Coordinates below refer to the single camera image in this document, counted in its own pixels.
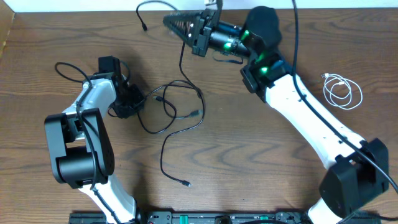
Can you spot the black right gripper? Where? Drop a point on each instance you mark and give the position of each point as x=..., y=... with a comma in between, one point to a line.
x=199, y=46

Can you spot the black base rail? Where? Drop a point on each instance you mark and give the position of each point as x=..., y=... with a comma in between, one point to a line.
x=211, y=218

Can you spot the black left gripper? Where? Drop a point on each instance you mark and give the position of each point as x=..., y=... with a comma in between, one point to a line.
x=124, y=112

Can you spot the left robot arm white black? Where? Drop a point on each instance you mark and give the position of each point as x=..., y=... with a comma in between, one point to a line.
x=81, y=154

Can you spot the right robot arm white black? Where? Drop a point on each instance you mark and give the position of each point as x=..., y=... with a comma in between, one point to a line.
x=357, y=170

